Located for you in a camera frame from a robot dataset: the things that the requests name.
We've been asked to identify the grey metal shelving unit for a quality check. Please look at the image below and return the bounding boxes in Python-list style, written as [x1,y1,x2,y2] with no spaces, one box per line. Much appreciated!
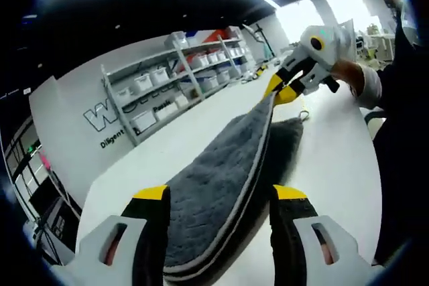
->
[100,27,251,148]

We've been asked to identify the grey towel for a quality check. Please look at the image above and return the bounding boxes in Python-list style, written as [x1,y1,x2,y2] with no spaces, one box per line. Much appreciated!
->
[162,93,311,279]

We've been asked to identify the white yellow devices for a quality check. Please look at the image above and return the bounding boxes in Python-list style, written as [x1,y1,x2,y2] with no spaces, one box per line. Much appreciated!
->
[241,64,269,83]

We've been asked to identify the person's right hand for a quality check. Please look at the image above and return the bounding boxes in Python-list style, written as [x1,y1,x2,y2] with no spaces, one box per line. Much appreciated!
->
[330,60,366,98]

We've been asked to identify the person's dark clothing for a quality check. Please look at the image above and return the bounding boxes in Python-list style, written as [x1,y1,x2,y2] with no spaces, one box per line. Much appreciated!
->
[370,7,429,267]

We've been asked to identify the white office chair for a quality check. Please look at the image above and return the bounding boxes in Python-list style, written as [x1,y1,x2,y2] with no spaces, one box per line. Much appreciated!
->
[363,108,387,140]

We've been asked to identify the small black monitor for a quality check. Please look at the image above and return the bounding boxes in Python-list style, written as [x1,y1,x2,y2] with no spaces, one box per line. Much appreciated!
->
[42,198,68,244]

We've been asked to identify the black tripod stand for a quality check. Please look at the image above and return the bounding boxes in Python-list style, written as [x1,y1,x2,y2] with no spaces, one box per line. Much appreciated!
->
[243,23,274,61]

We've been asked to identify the row of white storage boxes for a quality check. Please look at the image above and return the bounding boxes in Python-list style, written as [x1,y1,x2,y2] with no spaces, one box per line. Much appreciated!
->
[113,31,247,133]

